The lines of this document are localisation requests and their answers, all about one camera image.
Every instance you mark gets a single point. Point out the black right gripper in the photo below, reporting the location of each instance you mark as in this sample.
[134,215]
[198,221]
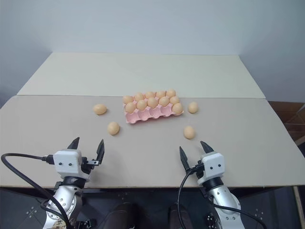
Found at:
[199,170]

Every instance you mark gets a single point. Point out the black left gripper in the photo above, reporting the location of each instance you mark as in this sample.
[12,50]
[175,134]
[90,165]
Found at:
[86,165]

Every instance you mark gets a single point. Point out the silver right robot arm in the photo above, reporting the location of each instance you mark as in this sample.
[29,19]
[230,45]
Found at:
[222,198]

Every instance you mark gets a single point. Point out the pink egg tray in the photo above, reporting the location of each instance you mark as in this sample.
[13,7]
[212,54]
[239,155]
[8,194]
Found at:
[152,115]

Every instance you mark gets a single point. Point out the tan egg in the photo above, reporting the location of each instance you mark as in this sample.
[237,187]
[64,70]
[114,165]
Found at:
[113,128]
[141,104]
[150,95]
[171,92]
[99,109]
[152,102]
[193,107]
[130,107]
[174,100]
[139,96]
[160,94]
[189,132]
[164,101]
[128,99]
[177,108]

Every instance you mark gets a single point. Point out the dark rounded shape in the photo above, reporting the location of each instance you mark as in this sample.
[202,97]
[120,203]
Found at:
[179,217]
[124,217]

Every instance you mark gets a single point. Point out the wooden table leg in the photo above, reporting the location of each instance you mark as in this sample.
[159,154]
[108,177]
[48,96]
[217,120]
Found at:
[297,207]

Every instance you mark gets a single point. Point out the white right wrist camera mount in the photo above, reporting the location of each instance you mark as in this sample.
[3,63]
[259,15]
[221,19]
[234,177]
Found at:
[213,164]

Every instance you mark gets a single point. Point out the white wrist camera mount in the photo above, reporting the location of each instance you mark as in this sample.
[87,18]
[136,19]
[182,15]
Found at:
[65,158]
[213,164]

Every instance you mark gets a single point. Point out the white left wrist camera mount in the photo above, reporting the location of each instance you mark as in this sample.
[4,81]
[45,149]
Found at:
[65,158]

